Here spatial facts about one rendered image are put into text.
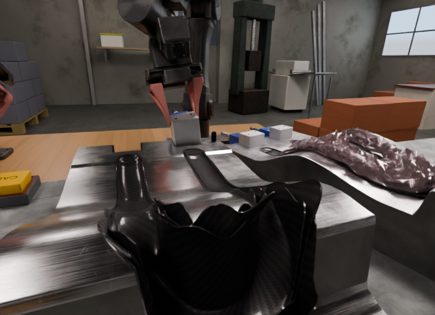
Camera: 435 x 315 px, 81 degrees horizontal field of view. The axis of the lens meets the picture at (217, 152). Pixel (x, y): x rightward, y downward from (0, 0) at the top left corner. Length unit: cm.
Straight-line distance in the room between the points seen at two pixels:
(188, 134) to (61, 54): 621
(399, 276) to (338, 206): 19
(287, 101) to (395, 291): 541
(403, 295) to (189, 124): 38
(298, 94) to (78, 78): 479
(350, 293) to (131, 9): 45
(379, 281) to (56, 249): 34
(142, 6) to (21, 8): 639
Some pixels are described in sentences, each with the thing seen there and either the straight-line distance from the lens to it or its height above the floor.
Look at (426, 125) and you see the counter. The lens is 574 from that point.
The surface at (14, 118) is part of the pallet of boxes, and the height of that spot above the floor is 23.
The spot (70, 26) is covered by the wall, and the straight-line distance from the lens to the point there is 661.
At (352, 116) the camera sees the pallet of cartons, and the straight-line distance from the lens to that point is 259.
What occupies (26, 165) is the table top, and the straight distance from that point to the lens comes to 75.
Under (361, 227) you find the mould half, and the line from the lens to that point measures 23.
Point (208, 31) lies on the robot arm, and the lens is 76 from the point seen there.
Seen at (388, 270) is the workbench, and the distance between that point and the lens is 42.
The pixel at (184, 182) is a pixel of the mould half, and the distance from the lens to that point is 36.
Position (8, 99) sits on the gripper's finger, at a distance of 42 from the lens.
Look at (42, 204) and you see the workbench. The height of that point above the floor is 80.
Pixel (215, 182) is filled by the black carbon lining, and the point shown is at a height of 88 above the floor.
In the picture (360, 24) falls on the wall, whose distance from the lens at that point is 914.
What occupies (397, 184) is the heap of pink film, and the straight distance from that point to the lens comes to 46.
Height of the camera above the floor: 104
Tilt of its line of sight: 20 degrees down
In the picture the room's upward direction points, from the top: 2 degrees clockwise
